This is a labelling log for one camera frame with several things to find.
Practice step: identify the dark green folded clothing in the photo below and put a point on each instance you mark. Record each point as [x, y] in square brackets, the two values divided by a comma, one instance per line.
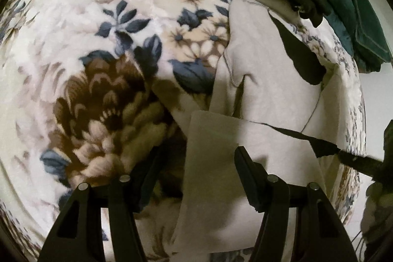
[353, 4]

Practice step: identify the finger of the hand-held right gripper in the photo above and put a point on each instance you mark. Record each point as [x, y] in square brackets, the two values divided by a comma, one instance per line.
[357, 161]

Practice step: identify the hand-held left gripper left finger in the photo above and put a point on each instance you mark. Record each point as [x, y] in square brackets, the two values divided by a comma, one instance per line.
[149, 179]

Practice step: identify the beige garment with black patches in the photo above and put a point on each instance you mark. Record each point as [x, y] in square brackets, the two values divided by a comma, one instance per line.
[267, 71]

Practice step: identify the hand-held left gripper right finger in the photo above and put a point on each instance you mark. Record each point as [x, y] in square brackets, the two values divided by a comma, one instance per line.
[248, 179]

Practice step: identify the floral fleece blanket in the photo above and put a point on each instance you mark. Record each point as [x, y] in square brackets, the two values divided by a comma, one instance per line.
[76, 35]

